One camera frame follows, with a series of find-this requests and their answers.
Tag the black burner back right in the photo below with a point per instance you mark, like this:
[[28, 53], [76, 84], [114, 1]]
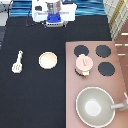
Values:
[[103, 51]]

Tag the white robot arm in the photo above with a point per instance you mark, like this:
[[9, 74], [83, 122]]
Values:
[[53, 11]]

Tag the pink stove top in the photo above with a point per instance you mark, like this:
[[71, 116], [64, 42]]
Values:
[[75, 82]]

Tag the black burner front right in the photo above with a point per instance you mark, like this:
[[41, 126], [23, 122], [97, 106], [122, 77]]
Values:
[[106, 69]]

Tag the grey frying pan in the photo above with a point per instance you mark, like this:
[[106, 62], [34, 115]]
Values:
[[96, 108]]

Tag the pink pot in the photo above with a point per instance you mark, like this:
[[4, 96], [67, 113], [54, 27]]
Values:
[[83, 70]]

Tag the cream round plate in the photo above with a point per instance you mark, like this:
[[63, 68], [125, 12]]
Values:
[[48, 60]]

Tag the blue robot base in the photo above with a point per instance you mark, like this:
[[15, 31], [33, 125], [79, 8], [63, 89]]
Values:
[[54, 20]]

